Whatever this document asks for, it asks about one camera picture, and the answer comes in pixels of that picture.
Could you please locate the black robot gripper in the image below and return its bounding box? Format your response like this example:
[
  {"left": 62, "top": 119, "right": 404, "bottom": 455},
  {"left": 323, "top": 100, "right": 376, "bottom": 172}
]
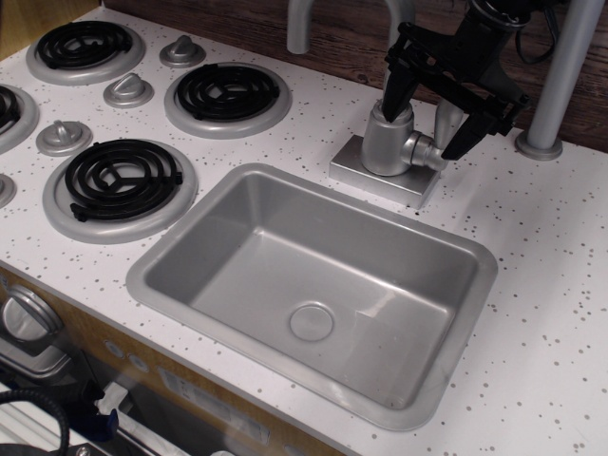
[{"left": 382, "top": 1, "right": 531, "bottom": 161}]

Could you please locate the silver faucet lever handle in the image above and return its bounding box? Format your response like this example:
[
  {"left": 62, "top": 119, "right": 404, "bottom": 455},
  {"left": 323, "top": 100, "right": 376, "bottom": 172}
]
[{"left": 402, "top": 99, "right": 464, "bottom": 172}]

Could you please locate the grey vertical pole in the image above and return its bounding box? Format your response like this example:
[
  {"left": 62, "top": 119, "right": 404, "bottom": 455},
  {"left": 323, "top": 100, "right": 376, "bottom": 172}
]
[{"left": 515, "top": 0, "right": 604, "bottom": 162}]

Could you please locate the silver toy faucet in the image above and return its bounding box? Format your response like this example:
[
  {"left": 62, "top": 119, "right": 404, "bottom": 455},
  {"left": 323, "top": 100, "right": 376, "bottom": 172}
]
[{"left": 286, "top": 0, "right": 450, "bottom": 209}]

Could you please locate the back right stove burner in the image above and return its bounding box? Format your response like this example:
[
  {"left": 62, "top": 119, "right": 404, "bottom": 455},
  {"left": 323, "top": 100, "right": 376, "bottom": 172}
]
[{"left": 164, "top": 63, "right": 292, "bottom": 140}]

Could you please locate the grey toy sink basin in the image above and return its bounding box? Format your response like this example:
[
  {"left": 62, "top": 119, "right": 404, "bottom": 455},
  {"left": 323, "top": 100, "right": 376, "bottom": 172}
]
[{"left": 126, "top": 164, "right": 498, "bottom": 431}]

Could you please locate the silver knob top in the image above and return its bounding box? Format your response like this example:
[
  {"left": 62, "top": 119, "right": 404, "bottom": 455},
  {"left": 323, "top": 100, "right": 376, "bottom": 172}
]
[{"left": 159, "top": 35, "right": 206, "bottom": 68}]

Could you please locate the silver knob middle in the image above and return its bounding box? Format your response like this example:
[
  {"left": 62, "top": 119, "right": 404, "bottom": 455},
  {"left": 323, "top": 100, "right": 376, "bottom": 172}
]
[{"left": 104, "top": 73, "right": 154, "bottom": 108}]

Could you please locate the front right stove burner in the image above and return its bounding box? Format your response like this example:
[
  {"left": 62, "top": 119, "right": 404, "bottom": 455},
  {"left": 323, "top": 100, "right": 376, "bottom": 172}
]
[{"left": 43, "top": 139, "right": 198, "bottom": 244}]

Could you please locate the back left stove burner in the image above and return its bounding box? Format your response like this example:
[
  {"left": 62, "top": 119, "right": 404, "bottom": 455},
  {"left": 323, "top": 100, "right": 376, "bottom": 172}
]
[{"left": 26, "top": 20, "right": 145, "bottom": 86}]

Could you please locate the silver knob lower left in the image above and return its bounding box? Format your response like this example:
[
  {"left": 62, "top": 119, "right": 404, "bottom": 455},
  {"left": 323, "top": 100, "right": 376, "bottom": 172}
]
[{"left": 36, "top": 121, "right": 93, "bottom": 157}]

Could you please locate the left edge stove burner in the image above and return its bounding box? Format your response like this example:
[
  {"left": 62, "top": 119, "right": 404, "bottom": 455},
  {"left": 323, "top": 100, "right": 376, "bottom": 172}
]
[{"left": 1, "top": 85, "right": 39, "bottom": 154}]

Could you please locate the silver knob at edge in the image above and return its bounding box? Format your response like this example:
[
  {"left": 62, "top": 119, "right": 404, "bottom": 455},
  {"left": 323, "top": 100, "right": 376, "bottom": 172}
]
[{"left": 0, "top": 174, "right": 17, "bottom": 208}]

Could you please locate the silver oven dial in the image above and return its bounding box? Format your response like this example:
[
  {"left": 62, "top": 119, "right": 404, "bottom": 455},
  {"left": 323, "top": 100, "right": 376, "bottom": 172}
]
[{"left": 1, "top": 285, "right": 63, "bottom": 355}]

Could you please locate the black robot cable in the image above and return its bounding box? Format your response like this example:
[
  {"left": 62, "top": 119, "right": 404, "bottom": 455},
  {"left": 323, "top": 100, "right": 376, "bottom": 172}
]
[{"left": 512, "top": 0, "right": 566, "bottom": 66}]

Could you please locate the grey oven door handle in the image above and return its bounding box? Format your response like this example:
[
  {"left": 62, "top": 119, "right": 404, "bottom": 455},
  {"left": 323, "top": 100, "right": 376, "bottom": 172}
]
[{"left": 1, "top": 340, "right": 72, "bottom": 383}]

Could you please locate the black cable bottom left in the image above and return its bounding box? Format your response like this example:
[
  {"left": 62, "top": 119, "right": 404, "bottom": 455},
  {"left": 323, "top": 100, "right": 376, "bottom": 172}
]
[{"left": 0, "top": 387, "right": 72, "bottom": 456}]

